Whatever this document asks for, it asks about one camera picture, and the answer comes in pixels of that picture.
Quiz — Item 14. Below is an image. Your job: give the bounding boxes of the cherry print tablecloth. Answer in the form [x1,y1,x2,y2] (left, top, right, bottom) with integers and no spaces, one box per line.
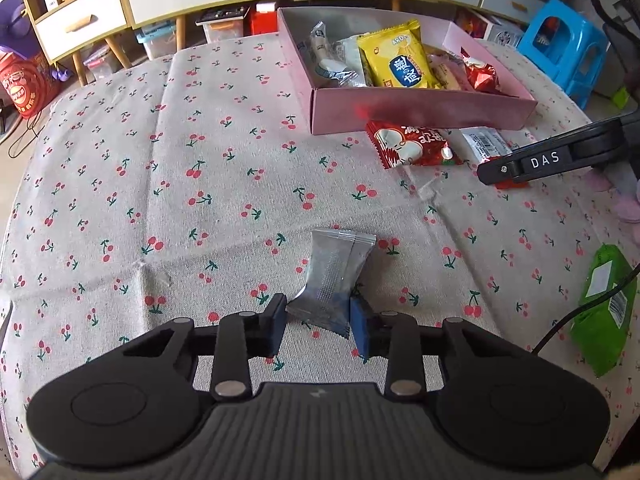
[0,35,640,480]

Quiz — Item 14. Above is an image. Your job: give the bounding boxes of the clear storage box black lid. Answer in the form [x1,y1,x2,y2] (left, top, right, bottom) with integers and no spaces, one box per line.
[195,5,251,44]

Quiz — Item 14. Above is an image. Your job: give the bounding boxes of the white drawer cabinet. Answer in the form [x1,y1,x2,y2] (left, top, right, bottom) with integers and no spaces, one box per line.
[17,0,242,87]

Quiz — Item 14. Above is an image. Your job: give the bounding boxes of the red foil snack packet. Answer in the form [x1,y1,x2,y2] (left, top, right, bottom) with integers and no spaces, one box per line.
[459,46,507,94]

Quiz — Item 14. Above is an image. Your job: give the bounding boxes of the red cartoon snack packet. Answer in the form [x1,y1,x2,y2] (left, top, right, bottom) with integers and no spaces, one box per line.
[365,120,464,169]

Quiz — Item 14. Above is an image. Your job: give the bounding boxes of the purple bag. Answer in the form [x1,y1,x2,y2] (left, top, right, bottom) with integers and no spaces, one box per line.
[0,0,45,62]

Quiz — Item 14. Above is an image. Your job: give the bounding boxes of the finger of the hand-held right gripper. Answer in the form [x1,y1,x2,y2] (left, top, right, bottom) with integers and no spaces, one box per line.
[476,136,577,186]

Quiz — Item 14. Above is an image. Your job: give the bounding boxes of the clear storage box pink contents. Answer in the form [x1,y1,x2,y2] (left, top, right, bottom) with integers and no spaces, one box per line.
[82,45,122,82]

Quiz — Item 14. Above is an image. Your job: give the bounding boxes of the red cartoon face bag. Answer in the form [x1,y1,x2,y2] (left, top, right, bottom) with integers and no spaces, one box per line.
[0,51,62,121]

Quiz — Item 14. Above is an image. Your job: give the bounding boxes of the pink slipper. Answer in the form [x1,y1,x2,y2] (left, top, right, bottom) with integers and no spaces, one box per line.
[586,170,615,193]
[614,192,640,223]

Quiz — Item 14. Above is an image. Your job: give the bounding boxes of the green snack packet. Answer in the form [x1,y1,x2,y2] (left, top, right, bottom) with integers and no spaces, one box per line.
[570,243,633,379]

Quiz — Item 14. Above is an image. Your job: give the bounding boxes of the silver foil snack packet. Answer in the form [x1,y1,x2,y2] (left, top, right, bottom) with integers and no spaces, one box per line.
[286,228,377,339]

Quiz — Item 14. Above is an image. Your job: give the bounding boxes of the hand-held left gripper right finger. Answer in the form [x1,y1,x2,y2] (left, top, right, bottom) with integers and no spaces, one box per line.
[349,296,518,401]

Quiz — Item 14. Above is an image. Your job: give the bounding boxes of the long white grey snack packet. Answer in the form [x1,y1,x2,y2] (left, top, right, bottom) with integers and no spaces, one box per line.
[312,57,369,89]

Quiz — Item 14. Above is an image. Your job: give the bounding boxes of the blue lid storage box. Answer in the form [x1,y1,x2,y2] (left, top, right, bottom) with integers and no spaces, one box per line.
[135,22,179,61]

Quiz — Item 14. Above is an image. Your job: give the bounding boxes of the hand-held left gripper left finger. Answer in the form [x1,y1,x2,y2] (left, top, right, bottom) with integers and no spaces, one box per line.
[121,292,289,402]

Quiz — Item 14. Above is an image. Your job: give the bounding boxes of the clear pink nougat packet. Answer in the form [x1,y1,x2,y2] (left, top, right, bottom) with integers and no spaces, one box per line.
[429,54,475,92]

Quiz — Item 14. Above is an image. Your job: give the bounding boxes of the black stand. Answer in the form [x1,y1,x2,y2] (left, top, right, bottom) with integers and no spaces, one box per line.
[575,0,640,111]

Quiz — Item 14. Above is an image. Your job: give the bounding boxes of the colourful toy box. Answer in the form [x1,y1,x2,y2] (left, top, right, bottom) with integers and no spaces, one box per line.
[486,21,527,47]

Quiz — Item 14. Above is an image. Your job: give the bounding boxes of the red cardboard box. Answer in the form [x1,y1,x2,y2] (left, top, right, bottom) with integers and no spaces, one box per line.
[249,2,281,37]

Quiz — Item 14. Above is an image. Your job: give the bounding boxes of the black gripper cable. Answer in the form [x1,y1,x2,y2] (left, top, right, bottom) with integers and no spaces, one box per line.
[530,260,640,357]

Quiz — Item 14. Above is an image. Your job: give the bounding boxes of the yellow biscuit packet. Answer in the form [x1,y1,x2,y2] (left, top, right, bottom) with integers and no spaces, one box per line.
[356,19,442,89]

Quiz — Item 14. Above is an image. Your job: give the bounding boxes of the black floor cable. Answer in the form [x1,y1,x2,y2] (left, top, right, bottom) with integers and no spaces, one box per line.
[7,109,47,159]

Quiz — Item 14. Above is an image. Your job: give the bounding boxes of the blue plastic stool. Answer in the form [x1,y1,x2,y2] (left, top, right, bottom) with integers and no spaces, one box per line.
[516,0,610,111]

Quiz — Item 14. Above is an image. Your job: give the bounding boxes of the pink cardboard box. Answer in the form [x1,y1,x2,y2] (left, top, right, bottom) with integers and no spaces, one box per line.
[276,6,538,136]

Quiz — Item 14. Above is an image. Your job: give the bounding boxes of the white barcode snack packet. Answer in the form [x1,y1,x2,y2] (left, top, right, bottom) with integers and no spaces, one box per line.
[460,127,530,191]

